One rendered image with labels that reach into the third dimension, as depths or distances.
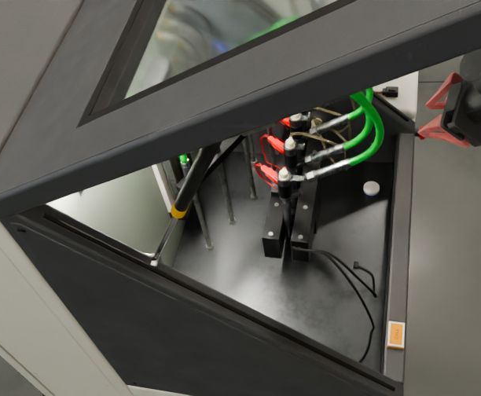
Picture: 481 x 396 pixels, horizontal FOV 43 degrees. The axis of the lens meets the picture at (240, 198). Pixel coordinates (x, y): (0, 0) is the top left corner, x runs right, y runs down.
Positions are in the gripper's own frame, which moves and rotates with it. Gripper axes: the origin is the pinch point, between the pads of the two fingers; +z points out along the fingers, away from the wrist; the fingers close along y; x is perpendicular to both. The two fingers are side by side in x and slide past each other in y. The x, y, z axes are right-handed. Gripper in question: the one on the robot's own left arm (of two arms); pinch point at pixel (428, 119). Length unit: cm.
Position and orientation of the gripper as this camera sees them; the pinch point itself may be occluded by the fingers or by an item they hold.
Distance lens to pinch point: 99.3
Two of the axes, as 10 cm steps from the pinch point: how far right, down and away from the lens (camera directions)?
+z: -4.9, 1.1, 8.7
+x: 8.1, 4.3, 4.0
